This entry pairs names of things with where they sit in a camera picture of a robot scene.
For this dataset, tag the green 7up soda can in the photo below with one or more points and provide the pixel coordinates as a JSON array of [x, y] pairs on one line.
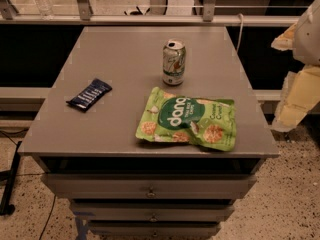
[[174, 58]]

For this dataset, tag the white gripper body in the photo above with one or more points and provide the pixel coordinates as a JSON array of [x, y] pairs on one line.
[[309, 37]]

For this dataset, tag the grey drawer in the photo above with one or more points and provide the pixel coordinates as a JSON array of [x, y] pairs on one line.
[[153, 212], [154, 229], [81, 186]]

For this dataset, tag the dark blue snack bar wrapper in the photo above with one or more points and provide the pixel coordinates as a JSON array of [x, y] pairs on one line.
[[90, 95]]

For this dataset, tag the black floor stand leg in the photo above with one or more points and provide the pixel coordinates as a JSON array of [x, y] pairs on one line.
[[8, 177]]

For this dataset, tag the grey drawer cabinet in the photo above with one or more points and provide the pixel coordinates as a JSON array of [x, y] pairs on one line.
[[102, 141]]

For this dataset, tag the bottom grey drawer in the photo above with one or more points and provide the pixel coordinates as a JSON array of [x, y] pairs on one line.
[[154, 229]]

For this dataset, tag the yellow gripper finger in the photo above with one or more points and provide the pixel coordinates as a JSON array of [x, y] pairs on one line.
[[285, 40], [300, 94]]

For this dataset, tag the green Dang rice chips bag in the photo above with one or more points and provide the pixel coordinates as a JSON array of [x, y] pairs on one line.
[[170, 118]]

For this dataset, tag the top grey drawer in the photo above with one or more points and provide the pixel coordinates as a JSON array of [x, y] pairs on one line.
[[81, 186]]

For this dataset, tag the middle grey drawer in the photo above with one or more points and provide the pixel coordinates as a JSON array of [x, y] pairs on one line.
[[153, 212]]

